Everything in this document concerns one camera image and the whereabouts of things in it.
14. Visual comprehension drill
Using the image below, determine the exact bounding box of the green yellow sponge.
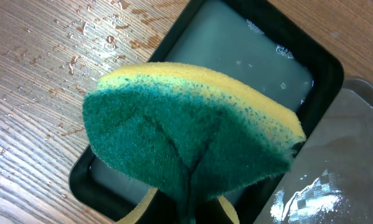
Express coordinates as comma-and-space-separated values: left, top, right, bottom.
82, 62, 306, 223

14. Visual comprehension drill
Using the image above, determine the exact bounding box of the dark grey plate tray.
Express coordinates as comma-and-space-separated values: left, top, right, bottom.
256, 78, 373, 224

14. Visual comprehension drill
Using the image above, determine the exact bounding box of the black water tray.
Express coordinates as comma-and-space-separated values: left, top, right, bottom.
69, 1, 344, 223

